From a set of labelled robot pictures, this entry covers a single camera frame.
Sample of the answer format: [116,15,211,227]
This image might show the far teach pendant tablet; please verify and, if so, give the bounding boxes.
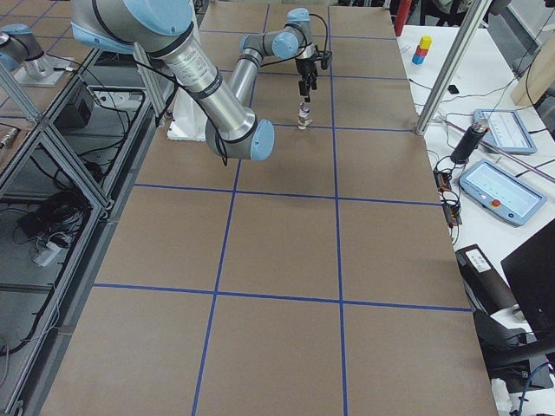
[473,108,538,155]

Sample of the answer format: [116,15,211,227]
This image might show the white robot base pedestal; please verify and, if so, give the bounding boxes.
[167,88,207,142]

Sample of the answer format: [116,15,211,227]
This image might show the black label printer box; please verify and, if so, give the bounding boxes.
[455,244,517,315]

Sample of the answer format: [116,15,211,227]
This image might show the teach pendant tablet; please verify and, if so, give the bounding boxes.
[473,108,538,155]
[459,159,547,226]

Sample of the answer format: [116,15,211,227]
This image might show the aluminium frame post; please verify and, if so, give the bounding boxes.
[415,0,493,136]

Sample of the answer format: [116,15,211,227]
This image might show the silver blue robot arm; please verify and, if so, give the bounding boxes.
[71,0,332,161]

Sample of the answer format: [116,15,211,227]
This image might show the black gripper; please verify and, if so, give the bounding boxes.
[295,49,332,102]

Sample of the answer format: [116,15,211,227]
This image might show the background blue robot arm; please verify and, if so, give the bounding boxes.
[1,23,65,88]

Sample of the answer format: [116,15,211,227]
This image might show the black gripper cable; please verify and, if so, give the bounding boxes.
[255,12,333,70]

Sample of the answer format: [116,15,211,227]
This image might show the white PPR ball valve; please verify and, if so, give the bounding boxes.
[297,112,312,130]

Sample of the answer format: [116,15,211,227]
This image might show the orange circuit board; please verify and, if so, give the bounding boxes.
[433,169,462,229]

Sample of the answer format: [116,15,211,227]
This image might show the brown paper table mat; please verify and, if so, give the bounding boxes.
[42,6,496,415]

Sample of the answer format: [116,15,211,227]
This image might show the black computer monitor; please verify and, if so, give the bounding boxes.
[501,220,554,336]

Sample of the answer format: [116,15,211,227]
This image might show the near teach pendant tablet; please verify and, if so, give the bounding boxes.
[459,159,547,226]

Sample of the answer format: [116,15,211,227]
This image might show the black cylinder device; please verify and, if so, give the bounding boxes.
[450,121,488,165]

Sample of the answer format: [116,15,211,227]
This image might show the stacked coloured toy blocks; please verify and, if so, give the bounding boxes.
[411,36,433,65]

